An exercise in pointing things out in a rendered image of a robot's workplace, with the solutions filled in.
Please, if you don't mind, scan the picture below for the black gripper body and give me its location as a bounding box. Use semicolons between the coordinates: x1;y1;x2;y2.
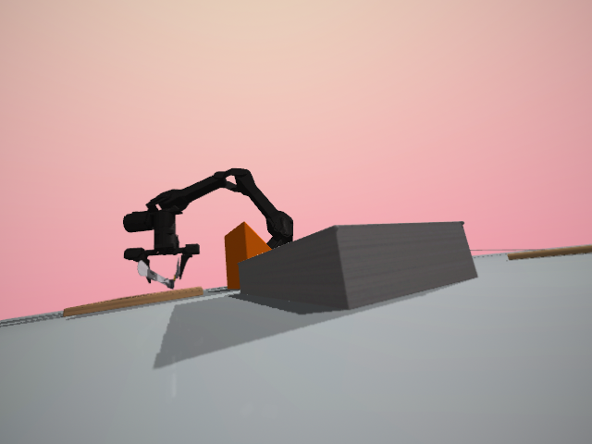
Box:
124;227;200;260

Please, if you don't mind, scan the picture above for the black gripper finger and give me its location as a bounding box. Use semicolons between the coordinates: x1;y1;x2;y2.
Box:
133;258;151;283
179;254;192;279

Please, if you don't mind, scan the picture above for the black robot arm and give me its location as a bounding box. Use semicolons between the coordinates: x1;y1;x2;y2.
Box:
123;168;293;249

